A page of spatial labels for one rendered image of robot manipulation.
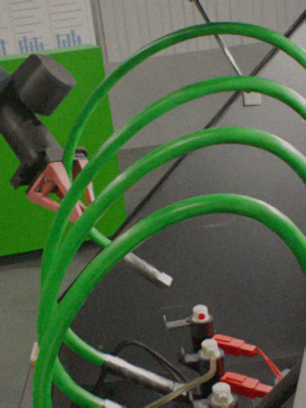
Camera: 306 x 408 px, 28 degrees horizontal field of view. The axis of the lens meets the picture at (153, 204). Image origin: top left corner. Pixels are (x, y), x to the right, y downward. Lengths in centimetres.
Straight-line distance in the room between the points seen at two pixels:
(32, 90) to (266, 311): 55
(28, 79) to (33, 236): 323
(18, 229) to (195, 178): 310
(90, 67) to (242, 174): 292
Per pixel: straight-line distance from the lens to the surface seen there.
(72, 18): 701
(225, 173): 100
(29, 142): 84
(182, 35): 71
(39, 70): 84
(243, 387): 65
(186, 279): 105
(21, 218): 402
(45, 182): 81
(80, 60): 386
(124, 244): 42
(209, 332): 73
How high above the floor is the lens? 144
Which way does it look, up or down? 17 degrees down
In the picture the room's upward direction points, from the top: 8 degrees counter-clockwise
